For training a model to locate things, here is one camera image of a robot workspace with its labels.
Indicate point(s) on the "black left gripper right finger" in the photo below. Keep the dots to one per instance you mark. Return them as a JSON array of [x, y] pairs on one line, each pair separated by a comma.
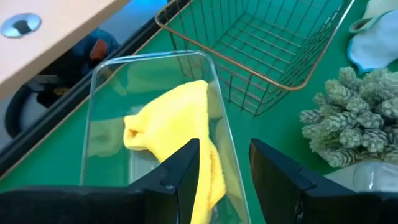
[[311, 205]]

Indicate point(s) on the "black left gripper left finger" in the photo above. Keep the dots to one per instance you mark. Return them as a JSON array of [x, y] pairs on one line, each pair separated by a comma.
[[93, 205]]

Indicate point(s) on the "yellow microfiber towel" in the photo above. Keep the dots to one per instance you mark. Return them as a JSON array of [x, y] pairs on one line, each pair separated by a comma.
[[174, 115]]

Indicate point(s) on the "pale blue microfiber towel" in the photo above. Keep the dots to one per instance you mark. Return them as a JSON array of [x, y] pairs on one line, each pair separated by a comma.
[[376, 46]]

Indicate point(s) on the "clear plastic bin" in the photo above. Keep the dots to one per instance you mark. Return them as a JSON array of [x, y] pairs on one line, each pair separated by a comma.
[[102, 140]]

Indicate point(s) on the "artificial green succulent plant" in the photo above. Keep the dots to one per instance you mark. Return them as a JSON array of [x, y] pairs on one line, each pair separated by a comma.
[[351, 124]]

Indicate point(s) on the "dark blue bag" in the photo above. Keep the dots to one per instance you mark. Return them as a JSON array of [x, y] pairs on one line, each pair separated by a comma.
[[84, 46]]

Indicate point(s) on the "light wooden desk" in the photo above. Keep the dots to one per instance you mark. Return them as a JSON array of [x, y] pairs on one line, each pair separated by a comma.
[[62, 37]]

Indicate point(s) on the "round silver desk grommet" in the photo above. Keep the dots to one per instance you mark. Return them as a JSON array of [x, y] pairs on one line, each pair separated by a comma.
[[31, 21]]

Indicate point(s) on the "black table frame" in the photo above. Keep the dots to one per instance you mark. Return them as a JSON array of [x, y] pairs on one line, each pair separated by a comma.
[[46, 124]]

